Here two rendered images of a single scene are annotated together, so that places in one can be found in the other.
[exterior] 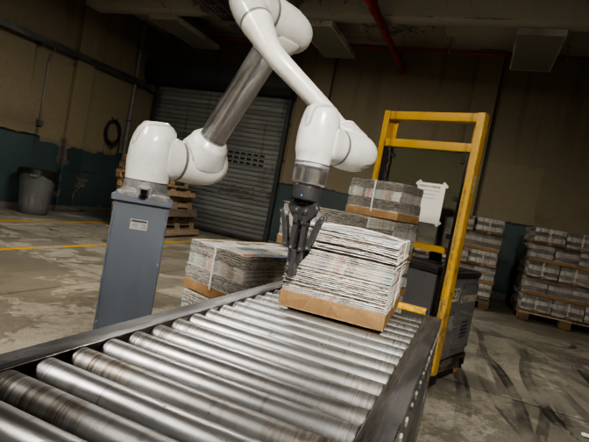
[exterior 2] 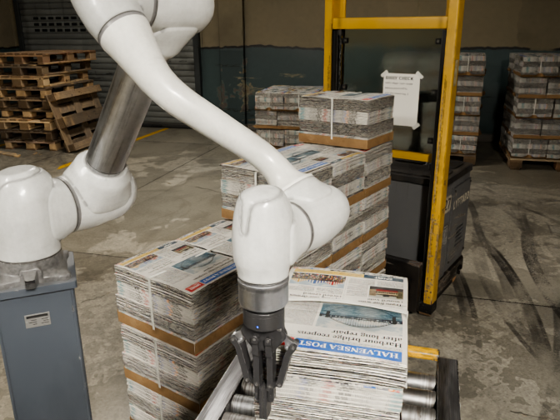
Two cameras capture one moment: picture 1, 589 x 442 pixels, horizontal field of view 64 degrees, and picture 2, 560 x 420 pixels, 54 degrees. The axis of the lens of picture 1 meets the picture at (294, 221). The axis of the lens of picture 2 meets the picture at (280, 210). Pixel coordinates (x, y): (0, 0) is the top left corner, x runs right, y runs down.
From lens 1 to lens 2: 61 cm
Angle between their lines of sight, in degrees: 16
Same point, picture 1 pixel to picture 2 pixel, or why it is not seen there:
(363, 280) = (362, 405)
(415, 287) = (397, 202)
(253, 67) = not seen: hidden behind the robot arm
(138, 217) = (34, 311)
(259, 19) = (127, 37)
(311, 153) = (260, 273)
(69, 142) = not seen: outside the picture
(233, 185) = not seen: hidden behind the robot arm
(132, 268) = (48, 372)
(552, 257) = (544, 90)
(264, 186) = (183, 55)
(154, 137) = (20, 201)
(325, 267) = (308, 394)
